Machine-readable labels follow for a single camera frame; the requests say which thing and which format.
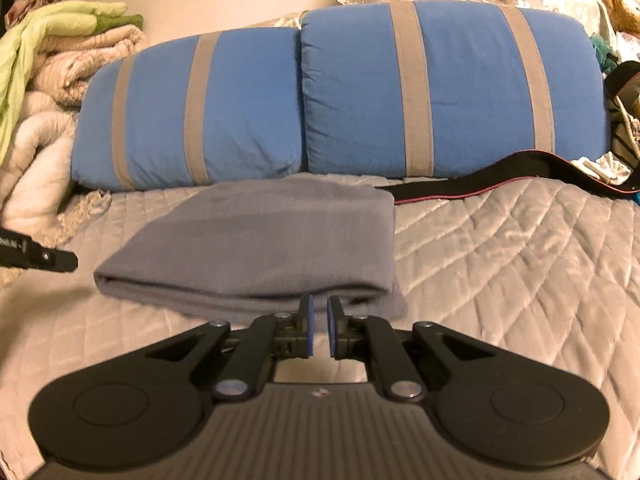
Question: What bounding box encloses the light green cloth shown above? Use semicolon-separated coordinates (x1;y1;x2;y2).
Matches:
0;0;144;161

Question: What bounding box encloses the black strap with red edge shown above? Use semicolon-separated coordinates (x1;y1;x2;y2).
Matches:
387;150;640;207

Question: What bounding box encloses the brown teddy bear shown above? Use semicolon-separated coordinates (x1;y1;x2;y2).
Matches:
600;0;640;36

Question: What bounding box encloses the beige knitted blanket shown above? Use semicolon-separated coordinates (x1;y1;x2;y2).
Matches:
30;25;149;107

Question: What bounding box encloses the blue cushion with grey stripes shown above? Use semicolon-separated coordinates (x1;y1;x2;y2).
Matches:
299;0;612;181
70;26;305;192

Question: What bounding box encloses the quilted beige bed cover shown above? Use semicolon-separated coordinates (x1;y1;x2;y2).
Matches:
0;170;640;480

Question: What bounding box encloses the black bag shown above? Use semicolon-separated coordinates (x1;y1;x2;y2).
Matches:
602;60;640;161

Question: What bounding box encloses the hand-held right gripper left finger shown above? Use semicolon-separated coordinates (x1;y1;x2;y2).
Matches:
145;294;316;402

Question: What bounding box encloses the white lace-trimmed cloth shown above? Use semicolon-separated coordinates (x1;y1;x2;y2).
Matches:
52;189;114;233

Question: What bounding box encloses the white crumpled cloth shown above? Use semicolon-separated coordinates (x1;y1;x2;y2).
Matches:
572;152;637;187

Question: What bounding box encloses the grey cloth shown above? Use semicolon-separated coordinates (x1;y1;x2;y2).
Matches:
94;180;407;326

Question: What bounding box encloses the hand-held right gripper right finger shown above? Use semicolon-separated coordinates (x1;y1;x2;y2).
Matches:
326;296;498;402

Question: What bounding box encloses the teal fuzzy item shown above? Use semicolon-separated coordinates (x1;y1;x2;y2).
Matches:
590;32;617;77

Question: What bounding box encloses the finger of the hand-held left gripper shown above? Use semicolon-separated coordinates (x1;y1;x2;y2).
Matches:
0;227;79;274

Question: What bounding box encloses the white fluffy blanket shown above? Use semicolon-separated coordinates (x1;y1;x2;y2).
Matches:
0;105;81;233

